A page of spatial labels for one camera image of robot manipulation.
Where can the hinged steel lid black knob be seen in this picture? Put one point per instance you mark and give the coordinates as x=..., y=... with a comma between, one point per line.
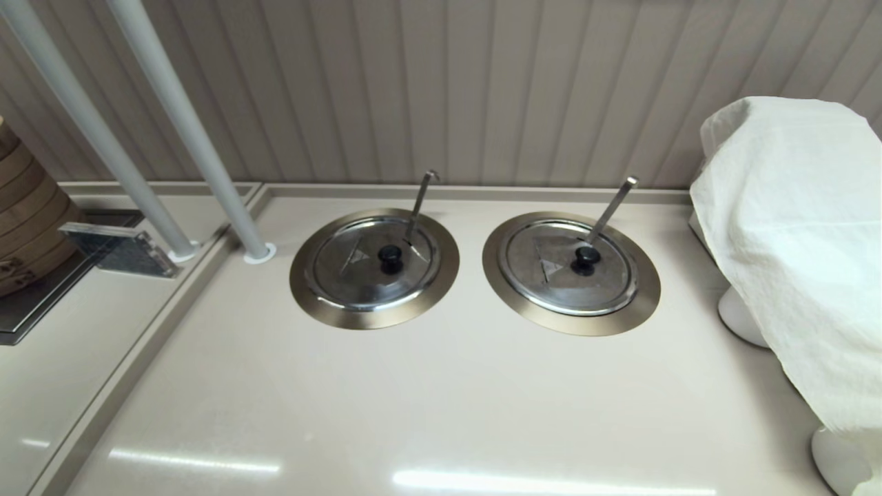
x=551, y=293
x=344, y=275

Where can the bamboo steamer stack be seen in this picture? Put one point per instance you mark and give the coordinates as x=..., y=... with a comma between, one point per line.
x=27, y=207

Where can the white round pedestal base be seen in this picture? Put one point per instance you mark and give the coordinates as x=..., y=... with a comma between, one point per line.
x=737, y=320
x=837, y=461

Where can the white cloth cover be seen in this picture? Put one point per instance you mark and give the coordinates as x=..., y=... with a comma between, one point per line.
x=792, y=207

